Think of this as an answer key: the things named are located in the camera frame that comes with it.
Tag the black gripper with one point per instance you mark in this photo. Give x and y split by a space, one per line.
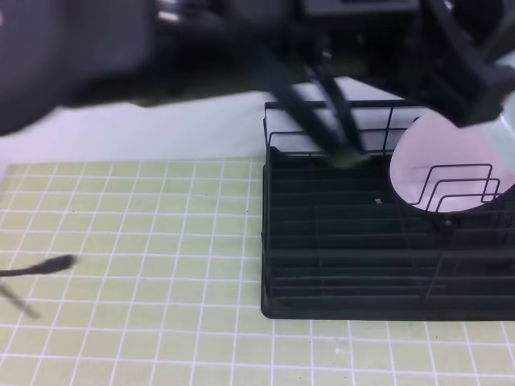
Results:
440 54

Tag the light blue round plate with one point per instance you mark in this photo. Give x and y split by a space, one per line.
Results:
500 132

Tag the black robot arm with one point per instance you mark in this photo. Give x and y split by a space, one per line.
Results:
63 53

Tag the pink round plate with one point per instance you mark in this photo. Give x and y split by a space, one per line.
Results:
442 161

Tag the black wire dish rack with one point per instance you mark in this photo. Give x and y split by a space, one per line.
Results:
342 244

